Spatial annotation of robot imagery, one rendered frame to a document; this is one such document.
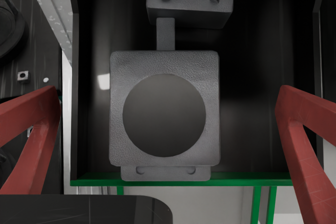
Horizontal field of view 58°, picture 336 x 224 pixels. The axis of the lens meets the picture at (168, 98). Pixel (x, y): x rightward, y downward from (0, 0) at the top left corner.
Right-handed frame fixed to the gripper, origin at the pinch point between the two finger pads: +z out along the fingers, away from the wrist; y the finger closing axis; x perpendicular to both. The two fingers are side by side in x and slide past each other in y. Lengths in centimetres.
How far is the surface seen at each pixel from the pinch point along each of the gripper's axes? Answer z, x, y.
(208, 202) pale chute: 10.2, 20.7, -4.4
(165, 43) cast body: 4.8, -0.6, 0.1
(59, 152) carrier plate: 19.4, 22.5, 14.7
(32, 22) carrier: 40.2, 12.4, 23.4
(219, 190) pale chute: 10.7, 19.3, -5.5
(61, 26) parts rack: 9.6, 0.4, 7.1
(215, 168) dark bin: 2.1, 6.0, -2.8
